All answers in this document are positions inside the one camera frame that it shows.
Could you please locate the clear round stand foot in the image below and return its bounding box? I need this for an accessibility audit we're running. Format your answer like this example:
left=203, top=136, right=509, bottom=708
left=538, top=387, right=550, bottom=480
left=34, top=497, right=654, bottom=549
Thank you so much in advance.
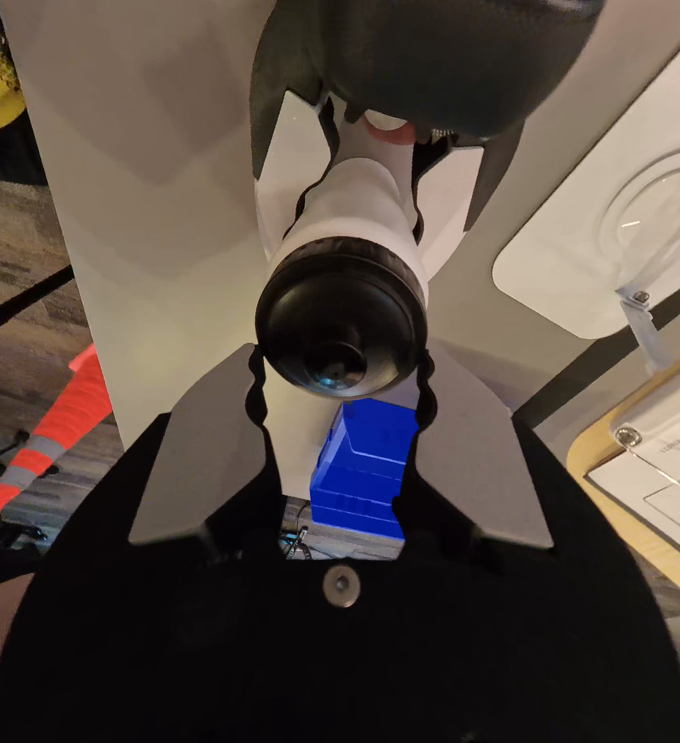
left=596, top=146, right=680, bottom=291

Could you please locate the orange traffic cone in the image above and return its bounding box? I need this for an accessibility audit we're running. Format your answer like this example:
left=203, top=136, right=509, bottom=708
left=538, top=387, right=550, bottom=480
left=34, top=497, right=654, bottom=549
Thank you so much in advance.
left=0, top=344, right=114, bottom=526

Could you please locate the wooden display board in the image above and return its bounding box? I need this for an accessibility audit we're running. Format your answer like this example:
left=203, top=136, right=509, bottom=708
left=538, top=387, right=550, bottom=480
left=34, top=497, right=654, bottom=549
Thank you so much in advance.
left=567, top=339, right=680, bottom=616

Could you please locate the black bottle lid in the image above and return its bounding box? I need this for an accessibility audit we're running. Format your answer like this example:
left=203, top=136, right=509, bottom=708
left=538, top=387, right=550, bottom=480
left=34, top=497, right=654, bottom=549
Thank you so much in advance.
left=255, top=238, right=430, bottom=401

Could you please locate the white stand post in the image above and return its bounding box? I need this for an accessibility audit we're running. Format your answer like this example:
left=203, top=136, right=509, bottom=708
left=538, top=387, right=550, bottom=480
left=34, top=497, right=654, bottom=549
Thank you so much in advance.
left=617, top=285, right=673, bottom=368

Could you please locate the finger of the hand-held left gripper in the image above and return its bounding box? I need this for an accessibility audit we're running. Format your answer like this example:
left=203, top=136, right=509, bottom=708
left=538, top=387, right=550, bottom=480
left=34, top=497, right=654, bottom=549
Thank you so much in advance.
left=412, top=140, right=485, bottom=282
left=255, top=91, right=338, bottom=262

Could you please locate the blue plastic bin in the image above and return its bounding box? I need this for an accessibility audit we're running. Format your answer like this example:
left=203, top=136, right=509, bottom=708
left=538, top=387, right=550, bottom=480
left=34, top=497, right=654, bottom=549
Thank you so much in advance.
left=309, top=397, right=421, bottom=542

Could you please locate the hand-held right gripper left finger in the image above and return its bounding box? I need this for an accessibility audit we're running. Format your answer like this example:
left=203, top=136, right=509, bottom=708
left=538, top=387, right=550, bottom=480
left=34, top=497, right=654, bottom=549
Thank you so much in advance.
left=128, top=343, right=285, bottom=551

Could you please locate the printed paper sheet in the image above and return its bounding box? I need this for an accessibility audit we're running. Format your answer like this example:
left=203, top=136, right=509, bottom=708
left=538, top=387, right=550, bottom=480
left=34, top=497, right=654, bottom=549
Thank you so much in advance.
left=586, top=389, right=680, bottom=570

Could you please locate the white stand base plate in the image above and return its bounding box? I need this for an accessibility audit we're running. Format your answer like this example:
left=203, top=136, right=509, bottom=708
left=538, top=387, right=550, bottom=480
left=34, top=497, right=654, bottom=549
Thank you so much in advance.
left=491, top=18, right=680, bottom=341

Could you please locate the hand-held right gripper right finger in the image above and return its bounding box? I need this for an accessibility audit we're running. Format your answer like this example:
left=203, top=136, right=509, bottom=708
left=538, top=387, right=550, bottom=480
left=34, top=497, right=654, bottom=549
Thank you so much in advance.
left=391, top=346, right=554, bottom=558

